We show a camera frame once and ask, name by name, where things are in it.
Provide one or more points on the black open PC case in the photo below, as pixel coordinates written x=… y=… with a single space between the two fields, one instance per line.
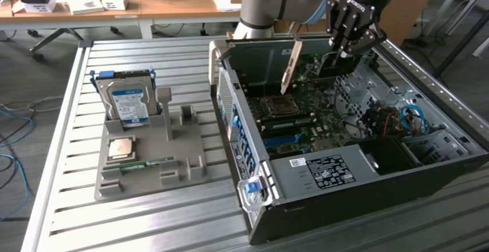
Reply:
x=344 y=212

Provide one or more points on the green RAM stick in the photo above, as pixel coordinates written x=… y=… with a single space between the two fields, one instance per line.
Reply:
x=133 y=164

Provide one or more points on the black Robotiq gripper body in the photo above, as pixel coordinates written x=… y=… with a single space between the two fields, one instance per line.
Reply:
x=366 y=3

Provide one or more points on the white labelled box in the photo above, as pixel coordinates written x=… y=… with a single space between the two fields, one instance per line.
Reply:
x=114 y=3

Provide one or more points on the copper-topped CPU chip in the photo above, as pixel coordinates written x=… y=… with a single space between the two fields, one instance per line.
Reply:
x=120 y=149

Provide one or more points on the wooden cabinet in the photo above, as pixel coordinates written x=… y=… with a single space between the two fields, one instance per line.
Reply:
x=420 y=5

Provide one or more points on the silver disk bay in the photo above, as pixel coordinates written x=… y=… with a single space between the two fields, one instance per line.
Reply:
x=436 y=149

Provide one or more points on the white box with black lid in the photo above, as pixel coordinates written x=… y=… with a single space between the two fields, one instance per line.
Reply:
x=37 y=5

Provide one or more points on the open white box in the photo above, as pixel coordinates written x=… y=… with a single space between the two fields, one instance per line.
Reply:
x=84 y=7

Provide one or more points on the green motherboard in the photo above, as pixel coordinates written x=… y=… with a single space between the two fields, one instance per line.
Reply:
x=328 y=120

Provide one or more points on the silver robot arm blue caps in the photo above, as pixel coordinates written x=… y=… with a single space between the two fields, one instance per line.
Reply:
x=264 y=5

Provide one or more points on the black GPU with silver bracket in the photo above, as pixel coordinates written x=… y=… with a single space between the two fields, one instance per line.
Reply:
x=292 y=63

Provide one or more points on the blue expansion slot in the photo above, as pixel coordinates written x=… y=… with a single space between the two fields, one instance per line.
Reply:
x=282 y=140

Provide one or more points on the dark installed RAM stick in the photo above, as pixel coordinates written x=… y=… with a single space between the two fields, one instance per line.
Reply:
x=286 y=123

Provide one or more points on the grey plastic parts rack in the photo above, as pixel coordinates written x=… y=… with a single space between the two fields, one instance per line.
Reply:
x=152 y=149

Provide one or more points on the CPU socket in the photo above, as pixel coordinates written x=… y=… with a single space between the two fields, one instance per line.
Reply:
x=280 y=106

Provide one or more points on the wooden office desk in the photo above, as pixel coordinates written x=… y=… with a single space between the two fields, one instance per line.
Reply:
x=57 y=17

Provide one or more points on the white paper sheet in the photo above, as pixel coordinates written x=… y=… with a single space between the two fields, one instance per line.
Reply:
x=225 y=3

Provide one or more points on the blue case release latch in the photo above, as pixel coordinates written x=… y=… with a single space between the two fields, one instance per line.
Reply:
x=252 y=188

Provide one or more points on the grey power supply unit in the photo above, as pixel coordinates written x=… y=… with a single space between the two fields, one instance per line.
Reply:
x=297 y=177

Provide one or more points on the hard disk in blue carrier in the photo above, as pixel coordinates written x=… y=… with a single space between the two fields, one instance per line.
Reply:
x=128 y=103

